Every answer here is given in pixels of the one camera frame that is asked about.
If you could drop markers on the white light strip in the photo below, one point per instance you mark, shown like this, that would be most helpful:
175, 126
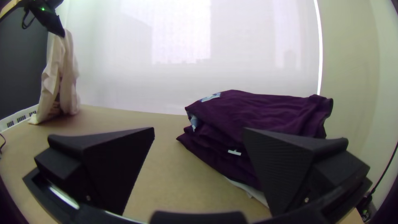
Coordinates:
318, 46

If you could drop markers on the cream printed t-shirt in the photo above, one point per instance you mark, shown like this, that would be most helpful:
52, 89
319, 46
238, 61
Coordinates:
59, 81

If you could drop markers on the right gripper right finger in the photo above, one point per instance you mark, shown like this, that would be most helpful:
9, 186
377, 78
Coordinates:
286, 168

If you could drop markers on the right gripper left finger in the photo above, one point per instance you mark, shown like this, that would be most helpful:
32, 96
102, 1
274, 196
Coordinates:
102, 161

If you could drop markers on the white laundry basket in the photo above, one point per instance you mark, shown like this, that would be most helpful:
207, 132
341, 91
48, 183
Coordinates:
18, 117

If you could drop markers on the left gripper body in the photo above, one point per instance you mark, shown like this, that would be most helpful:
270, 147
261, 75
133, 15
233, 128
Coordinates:
54, 23

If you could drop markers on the pile of folded clothes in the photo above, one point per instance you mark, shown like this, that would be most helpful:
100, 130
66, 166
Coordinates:
255, 118

